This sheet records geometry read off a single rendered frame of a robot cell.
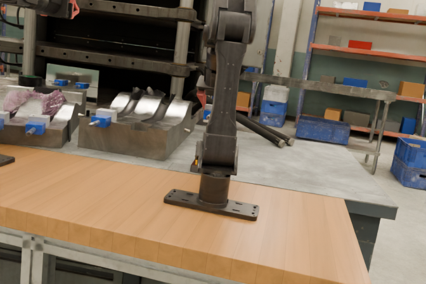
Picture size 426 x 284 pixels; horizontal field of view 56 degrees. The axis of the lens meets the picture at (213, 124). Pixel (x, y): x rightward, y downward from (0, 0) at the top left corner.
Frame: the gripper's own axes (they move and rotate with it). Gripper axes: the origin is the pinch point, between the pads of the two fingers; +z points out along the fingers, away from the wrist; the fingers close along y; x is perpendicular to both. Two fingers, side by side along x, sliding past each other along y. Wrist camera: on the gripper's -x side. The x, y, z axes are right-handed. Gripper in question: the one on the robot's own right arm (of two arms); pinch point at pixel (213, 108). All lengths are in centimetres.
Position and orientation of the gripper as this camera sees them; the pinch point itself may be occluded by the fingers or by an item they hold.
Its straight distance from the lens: 125.2
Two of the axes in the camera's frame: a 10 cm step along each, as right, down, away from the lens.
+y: -9.9, -1.4, 1.0
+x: -1.6, 5.8, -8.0
